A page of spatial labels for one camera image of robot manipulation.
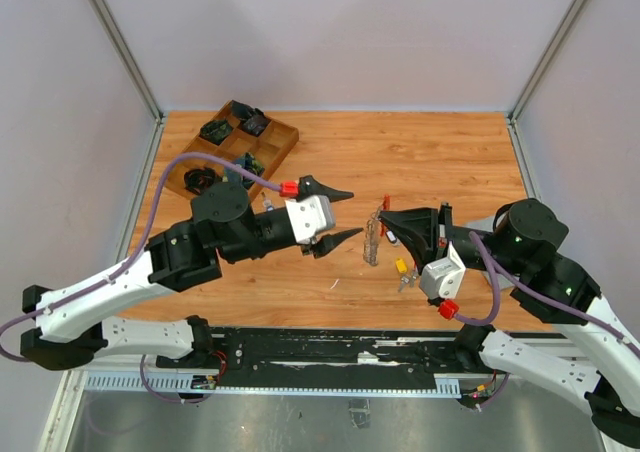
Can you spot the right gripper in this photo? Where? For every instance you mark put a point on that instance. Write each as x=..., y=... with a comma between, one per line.
x=421, y=248

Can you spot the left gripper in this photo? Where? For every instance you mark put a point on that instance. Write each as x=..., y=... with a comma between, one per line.
x=329, y=242

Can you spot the key with red tag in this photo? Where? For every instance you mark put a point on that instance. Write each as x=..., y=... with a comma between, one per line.
x=408, y=279

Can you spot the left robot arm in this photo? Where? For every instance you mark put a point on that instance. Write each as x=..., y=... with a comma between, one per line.
x=76, y=324

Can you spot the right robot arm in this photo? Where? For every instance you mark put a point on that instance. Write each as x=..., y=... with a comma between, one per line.
x=522, y=247

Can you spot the key with black tag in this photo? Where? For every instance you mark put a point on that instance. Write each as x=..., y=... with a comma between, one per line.
x=392, y=238

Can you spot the key with yellow tag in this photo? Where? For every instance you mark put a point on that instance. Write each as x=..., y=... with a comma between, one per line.
x=401, y=266

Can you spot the key with blue tag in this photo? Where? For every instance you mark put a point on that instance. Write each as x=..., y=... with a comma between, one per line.
x=267, y=202

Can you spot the wooden compartment tray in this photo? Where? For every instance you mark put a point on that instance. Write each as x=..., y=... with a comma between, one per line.
x=270, y=148

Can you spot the blue tie yellow flowers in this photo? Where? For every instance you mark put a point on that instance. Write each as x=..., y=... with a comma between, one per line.
x=249, y=163

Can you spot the grey foam pad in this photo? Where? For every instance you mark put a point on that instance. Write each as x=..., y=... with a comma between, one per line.
x=484, y=229

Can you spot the dark tie purple pattern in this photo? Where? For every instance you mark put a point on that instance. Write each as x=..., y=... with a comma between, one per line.
x=255, y=125

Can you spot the dark tie orange flowers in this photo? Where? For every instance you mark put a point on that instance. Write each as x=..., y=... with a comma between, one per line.
x=197, y=180

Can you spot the dark folded tie back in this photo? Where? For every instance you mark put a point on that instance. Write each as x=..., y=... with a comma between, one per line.
x=244, y=112

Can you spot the green patterned rolled tie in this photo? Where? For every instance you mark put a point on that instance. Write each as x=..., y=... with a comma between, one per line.
x=216, y=131

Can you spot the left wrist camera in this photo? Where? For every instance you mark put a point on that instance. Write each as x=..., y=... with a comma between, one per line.
x=310, y=217

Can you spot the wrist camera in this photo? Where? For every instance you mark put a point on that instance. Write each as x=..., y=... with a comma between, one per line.
x=310, y=217
x=441, y=279

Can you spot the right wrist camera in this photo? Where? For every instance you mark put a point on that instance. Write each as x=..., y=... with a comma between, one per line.
x=441, y=279

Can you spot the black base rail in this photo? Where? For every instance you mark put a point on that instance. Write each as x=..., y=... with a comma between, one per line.
x=329, y=360

